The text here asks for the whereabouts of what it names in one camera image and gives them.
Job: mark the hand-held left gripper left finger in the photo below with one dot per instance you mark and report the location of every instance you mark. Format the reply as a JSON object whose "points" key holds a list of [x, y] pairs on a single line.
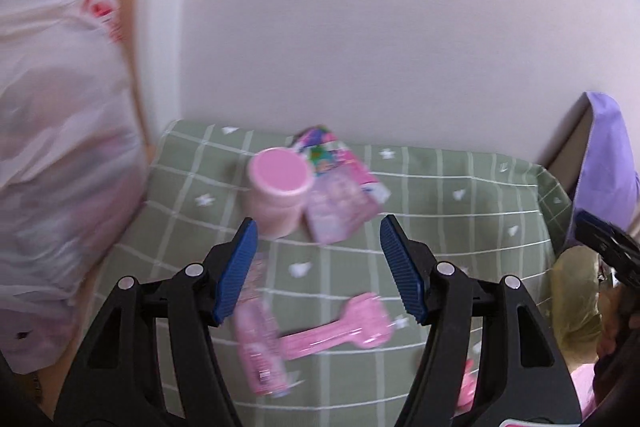
{"points": [[237, 277]]}

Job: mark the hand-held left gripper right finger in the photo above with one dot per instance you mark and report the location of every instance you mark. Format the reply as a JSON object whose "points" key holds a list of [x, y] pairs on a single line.
{"points": [[400, 277]]}

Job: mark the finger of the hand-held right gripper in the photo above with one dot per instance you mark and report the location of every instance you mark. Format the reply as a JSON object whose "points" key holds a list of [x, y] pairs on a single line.
{"points": [[607, 242]]}

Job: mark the white plastic bag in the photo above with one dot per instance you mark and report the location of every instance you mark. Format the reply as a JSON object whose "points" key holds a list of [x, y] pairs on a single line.
{"points": [[60, 157]]}

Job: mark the pink cloth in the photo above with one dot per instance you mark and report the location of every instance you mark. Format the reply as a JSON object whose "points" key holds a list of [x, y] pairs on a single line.
{"points": [[582, 394]]}

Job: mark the pink flat packet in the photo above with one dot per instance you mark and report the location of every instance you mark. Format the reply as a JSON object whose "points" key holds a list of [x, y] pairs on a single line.
{"points": [[257, 337]]}

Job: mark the yellowish plastic bag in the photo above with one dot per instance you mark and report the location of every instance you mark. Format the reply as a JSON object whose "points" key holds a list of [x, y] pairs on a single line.
{"points": [[575, 297]]}

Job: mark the green checked blanket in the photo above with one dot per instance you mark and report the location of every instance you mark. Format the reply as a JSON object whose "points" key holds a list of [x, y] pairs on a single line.
{"points": [[450, 227]]}

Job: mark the purple cloth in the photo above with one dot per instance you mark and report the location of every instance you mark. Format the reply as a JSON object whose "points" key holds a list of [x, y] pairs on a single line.
{"points": [[607, 167]]}

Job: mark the pink plastic comb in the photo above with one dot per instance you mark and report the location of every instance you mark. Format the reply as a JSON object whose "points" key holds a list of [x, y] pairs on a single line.
{"points": [[340, 332]]}

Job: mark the pink plastic jar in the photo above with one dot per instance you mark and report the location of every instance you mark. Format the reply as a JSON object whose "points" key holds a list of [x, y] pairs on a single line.
{"points": [[277, 187]]}

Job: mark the brown wooden board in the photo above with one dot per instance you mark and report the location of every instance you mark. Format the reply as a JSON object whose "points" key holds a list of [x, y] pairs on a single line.
{"points": [[570, 147]]}

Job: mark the colourful pink toy box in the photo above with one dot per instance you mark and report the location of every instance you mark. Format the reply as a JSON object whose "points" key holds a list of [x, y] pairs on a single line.
{"points": [[340, 192]]}

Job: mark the small pink plastic toy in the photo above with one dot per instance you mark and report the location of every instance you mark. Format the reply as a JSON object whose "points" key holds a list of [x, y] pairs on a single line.
{"points": [[466, 387]]}

